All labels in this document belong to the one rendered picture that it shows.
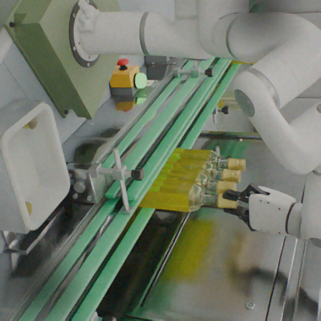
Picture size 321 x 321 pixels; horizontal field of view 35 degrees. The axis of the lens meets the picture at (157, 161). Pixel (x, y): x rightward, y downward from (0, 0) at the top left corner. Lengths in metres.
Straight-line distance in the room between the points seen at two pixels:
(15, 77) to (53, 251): 0.38
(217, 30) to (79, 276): 0.54
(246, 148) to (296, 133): 0.97
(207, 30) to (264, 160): 0.82
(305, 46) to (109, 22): 0.47
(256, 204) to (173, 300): 0.29
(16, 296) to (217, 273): 0.48
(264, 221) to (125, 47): 0.50
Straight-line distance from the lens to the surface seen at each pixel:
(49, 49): 1.11
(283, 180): 1.62
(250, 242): 1.32
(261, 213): 1.19
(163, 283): 1.24
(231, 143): 1.83
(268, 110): 0.81
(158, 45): 1.10
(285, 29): 0.88
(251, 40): 0.89
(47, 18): 1.09
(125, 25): 1.13
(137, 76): 1.49
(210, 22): 0.98
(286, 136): 0.82
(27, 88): 1.18
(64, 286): 1.04
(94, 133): 1.32
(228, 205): 1.24
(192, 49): 1.07
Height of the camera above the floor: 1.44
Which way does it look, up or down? 21 degrees down
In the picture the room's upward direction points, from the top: 94 degrees clockwise
